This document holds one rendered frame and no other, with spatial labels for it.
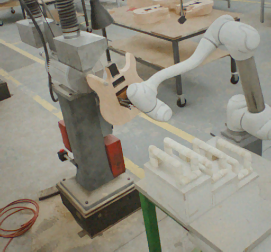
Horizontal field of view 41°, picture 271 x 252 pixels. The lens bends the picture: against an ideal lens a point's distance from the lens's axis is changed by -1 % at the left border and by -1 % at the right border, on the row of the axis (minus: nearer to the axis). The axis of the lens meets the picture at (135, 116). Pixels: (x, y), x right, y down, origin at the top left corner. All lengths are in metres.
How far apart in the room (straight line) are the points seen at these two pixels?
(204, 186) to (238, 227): 0.21
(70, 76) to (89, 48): 0.37
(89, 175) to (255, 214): 1.48
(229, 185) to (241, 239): 0.25
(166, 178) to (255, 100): 0.86
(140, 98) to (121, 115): 0.47
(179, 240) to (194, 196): 1.30
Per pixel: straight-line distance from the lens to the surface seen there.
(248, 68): 2.03
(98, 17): 2.03
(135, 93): 1.84
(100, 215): 2.83
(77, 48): 1.88
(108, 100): 2.21
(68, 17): 2.01
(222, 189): 1.61
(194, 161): 1.46
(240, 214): 1.61
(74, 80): 2.24
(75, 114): 2.50
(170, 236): 2.79
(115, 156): 2.79
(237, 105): 2.36
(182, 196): 1.46
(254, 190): 1.72
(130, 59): 2.23
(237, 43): 1.91
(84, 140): 2.61
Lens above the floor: 2.05
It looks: 28 degrees down
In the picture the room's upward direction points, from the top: 9 degrees counter-clockwise
